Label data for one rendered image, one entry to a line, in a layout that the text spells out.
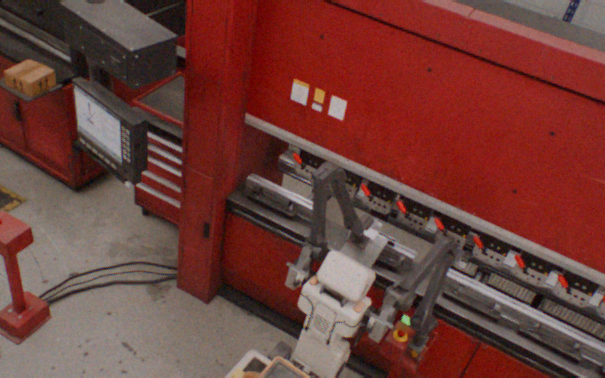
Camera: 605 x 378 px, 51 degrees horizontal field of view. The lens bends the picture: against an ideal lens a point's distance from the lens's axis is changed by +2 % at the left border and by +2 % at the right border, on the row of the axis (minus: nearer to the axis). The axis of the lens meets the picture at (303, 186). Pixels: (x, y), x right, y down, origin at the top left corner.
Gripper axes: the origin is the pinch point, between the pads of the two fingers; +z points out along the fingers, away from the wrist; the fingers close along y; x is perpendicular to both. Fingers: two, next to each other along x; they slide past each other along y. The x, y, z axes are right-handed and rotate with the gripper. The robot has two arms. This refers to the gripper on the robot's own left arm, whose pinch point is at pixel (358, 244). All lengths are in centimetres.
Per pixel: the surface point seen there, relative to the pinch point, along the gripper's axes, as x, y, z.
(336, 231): -7.3, 18.3, 22.9
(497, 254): -23, -63, -13
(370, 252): 0.0, -6.7, 3.9
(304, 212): -7.4, 38.8, 18.1
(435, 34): -68, 0, -94
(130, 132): 22, 103, -70
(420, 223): -21.9, -23.5, -8.7
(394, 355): 39, -40, 14
